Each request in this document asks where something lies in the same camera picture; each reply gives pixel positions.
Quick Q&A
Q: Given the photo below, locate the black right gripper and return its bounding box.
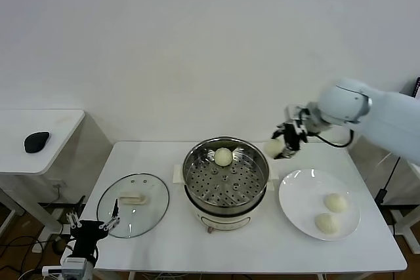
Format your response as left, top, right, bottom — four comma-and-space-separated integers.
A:
270, 121, 309, 161

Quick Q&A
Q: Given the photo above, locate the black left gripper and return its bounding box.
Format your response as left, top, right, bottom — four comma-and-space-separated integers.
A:
65, 195, 121, 258

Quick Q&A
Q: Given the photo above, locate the white steamed baozi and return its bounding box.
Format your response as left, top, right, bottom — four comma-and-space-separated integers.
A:
214, 147, 234, 167
264, 138, 284, 159
314, 212, 340, 235
324, 192, 348, 213

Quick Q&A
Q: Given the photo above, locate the glass lid with cream handle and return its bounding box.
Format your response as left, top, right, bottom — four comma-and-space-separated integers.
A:
96, 172, 170, 239

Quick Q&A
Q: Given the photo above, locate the stainless steel steamer basket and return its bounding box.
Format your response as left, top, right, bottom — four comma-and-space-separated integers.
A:
182, 136, 270, 215

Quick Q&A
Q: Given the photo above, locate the dark round floor object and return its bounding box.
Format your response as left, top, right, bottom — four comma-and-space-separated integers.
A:
53, 239, 69, 254

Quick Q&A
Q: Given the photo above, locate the white round plate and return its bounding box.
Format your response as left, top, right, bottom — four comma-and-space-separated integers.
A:
278, 168, 361, 241

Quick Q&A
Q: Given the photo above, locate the white side table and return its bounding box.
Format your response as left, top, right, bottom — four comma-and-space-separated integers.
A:
0, 108, 114, 245

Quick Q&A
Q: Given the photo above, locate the white desk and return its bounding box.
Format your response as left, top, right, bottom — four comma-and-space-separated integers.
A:
390, 158, 420, 254

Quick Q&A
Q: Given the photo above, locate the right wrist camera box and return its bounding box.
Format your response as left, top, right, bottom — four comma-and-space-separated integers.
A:
285, 104, 306, 123

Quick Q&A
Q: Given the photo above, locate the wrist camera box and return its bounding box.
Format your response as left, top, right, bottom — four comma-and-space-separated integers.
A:
285, 104, 306, 123
61, 257, 89, 280

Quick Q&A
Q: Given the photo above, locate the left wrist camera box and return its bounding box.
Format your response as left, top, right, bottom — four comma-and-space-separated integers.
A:
61, 257, 89, 280

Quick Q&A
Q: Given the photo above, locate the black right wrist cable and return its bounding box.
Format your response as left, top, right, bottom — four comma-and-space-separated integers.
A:
306, 127, 356, 148

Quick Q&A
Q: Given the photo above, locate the black floor cable with plug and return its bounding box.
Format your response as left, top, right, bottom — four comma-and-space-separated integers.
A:
0, 233, 47, 256

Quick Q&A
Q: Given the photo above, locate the black wireless mouse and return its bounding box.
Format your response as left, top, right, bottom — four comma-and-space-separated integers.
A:
23, 131, 50, 154

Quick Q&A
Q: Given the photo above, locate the black power adapter cable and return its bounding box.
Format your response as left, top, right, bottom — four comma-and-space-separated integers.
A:
376, 157, 402, 205

